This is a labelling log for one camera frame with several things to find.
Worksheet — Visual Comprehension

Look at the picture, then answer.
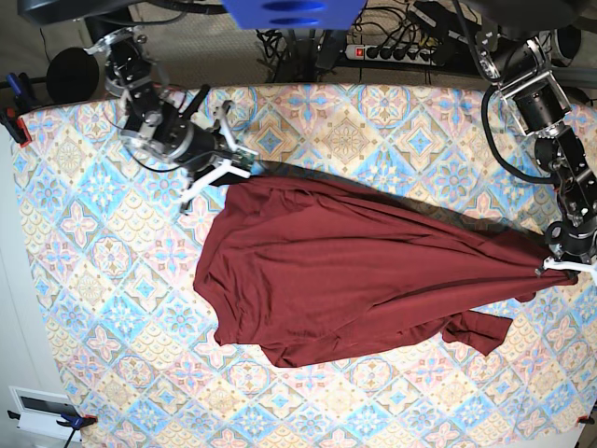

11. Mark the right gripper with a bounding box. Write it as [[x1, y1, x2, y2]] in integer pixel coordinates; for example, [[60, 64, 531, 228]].
[[162, 120, 232, 175]]

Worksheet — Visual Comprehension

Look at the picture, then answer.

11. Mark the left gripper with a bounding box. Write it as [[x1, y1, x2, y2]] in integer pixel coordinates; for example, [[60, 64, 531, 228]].
[[545, 219, 596, 264]]

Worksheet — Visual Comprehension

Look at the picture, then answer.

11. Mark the dark red t-shirt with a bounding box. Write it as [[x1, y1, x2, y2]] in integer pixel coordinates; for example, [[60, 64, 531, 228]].
[[194, 176, 574, 368]]

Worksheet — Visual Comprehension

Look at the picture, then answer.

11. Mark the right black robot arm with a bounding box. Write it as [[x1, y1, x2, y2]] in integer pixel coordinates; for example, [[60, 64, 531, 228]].
[[86, 20, 232, 175]]

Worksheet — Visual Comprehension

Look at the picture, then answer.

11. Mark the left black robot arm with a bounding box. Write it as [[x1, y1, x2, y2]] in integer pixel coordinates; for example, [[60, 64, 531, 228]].
[[472, 24, 596, 273]]

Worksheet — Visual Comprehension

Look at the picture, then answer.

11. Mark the black round stool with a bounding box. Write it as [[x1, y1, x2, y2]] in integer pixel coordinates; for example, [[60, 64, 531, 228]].
[[46, 47, 100, 105]]

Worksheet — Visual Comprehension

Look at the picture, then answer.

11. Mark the orange corner clamp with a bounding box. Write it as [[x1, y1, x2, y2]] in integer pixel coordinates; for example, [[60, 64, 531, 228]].
[[576, 415, 596, 426]]

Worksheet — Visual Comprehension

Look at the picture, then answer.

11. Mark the black orange table clamp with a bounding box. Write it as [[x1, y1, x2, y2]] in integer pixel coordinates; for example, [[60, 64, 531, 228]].
[[0, 108, 32, 147]]

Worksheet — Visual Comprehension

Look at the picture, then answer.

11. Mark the blue clamp upper left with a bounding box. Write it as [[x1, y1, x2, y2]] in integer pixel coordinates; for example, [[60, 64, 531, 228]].
[[7, 73, 29, 99]]

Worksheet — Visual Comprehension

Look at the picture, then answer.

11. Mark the patterned tablecloth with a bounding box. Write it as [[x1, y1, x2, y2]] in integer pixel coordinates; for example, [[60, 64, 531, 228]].
[[10, 85, 596, 447]]

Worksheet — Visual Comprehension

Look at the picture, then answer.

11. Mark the blue black bar clamp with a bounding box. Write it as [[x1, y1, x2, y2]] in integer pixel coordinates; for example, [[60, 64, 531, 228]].
[[7, 411, 98, 442]]

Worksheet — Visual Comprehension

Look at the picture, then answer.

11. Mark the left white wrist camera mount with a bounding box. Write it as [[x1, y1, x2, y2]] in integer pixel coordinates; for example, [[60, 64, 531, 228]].
[[535, 257, 597, 285]]

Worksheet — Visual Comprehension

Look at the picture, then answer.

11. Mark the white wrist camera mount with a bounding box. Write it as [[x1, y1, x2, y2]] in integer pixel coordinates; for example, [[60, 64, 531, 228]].
[[179, 100, 257, 215], [535, 257, 597, 285]]

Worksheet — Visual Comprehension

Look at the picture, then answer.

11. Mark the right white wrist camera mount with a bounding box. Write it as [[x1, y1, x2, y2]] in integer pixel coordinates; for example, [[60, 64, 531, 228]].
[[179, 100, 257, 215]]

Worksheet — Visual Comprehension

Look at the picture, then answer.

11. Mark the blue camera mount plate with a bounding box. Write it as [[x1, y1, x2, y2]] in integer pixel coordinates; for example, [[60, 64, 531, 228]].
[[222, 0, 366, 31]]

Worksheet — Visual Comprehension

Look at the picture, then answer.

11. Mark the white power strip red switch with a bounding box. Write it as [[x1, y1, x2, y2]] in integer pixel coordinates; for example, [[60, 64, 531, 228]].
[[344, 44, 435, 65]]

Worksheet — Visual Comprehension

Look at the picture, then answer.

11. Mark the white wall socket box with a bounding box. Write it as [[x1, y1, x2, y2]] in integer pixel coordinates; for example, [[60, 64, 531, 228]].
[[8, 385, 77, 441]]

